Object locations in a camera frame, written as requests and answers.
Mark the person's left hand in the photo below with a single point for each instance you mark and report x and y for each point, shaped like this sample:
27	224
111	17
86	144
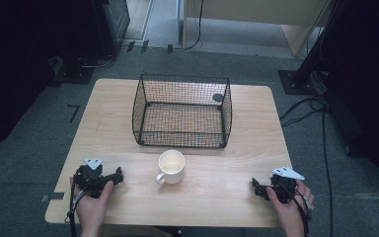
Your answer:
93	205

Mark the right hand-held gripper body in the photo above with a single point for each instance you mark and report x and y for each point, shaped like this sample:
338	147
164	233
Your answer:
284	187

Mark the person's right hand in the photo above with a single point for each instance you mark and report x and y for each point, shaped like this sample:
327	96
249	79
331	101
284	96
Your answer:
291	210

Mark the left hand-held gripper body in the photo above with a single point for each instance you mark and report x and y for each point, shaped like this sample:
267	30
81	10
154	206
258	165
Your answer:
90	177

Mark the light wooden desk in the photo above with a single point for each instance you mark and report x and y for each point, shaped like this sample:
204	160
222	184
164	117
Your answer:
260	13

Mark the black metal stand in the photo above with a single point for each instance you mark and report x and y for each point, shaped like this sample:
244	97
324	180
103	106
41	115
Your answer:
304	65

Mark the black cabinet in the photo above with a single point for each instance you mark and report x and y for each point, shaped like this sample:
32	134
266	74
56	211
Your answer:
112	23

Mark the white cup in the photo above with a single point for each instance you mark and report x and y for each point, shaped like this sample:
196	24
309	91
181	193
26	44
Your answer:
171	166

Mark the grey tape strip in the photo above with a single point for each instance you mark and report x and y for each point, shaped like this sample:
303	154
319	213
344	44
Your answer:
53	197

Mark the black stand base plate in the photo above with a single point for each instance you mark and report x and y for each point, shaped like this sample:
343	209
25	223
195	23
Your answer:
74	74

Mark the black curtain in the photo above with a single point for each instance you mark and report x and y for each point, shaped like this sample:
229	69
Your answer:
19	65
368	82

